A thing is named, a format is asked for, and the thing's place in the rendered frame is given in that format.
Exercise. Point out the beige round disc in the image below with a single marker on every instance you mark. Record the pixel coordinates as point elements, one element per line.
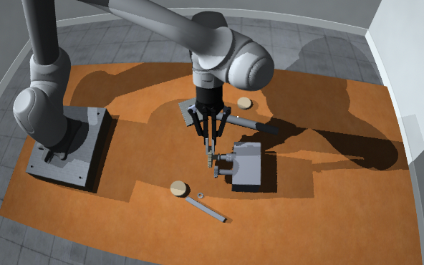
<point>244,103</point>

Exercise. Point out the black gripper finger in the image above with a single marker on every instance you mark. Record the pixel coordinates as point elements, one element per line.
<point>204,133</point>
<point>226,113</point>

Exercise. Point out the grey flat bar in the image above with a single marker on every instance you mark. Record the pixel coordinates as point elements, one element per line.
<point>203,208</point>

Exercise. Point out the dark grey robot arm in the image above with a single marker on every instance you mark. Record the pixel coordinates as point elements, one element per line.
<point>227,55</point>

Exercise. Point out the long grey metal rod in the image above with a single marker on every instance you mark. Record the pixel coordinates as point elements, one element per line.
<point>249,123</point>

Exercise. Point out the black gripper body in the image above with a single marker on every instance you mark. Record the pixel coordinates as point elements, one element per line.
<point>212,96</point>

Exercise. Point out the beige short cylinder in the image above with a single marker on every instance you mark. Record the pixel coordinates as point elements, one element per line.
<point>178,188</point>

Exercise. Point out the grey shaft with beige toothed gear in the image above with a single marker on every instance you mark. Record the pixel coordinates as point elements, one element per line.
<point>214,157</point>

